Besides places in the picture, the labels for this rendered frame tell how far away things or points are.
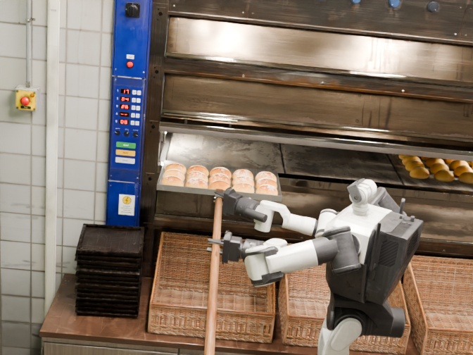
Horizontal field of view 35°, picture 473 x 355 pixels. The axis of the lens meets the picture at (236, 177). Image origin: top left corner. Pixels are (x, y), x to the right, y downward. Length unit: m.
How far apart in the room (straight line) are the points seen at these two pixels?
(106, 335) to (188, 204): 0.74
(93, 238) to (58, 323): 0.40
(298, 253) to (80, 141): 1.45
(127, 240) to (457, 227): 1.59
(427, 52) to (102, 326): 1.89
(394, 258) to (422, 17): 1.26
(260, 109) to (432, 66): 0.79
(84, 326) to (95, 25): 1.32
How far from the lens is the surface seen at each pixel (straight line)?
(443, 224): 3.82
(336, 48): 3.45
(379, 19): 3.47
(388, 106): 3.57
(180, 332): 3.40
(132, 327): 3.45
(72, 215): 3.75
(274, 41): 3.42
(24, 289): 4.00
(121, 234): 3.54
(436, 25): 3.52
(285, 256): 2.51
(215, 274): 2.62
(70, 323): 3.47
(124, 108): 3.49
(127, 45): 3.42
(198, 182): 3.32
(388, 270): 2.69
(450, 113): 3.64
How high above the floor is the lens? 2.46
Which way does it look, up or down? 21 degrees down
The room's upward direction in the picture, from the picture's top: 6 degrees clockwise
